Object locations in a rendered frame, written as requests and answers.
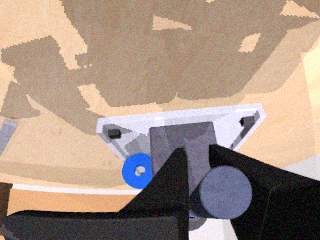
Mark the grey thin metal rod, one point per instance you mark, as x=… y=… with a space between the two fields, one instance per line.
x=7 y=128

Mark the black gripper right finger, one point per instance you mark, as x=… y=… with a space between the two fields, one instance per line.
x=284 y=206

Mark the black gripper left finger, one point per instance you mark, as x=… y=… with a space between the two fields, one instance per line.
x=159 y=212

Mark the blue ring spacer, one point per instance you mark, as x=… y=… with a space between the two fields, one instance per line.
x=129 y=170

